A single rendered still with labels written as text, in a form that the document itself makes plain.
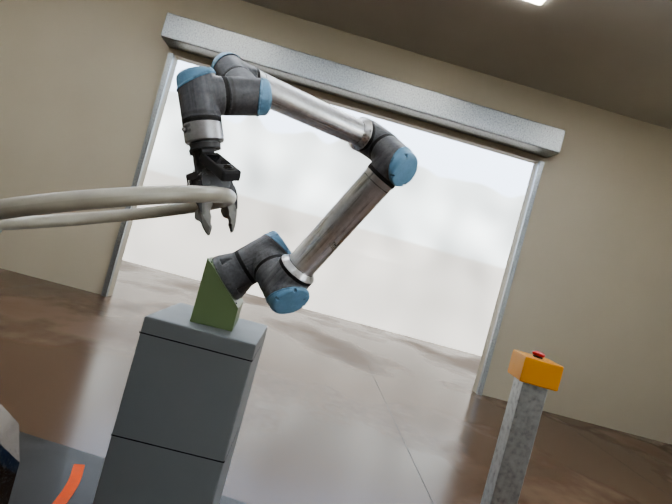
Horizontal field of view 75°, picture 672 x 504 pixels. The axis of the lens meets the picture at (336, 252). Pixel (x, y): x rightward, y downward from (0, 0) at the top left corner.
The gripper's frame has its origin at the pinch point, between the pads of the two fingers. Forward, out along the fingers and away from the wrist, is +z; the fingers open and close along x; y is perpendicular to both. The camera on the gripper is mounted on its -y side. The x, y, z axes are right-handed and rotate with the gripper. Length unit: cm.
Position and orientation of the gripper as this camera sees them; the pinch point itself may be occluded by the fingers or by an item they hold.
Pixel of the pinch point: (221, 228)
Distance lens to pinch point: 106.5
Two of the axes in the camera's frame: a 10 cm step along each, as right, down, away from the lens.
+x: -7.3, 1.4, -6.6
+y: -6.7, 0.2, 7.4
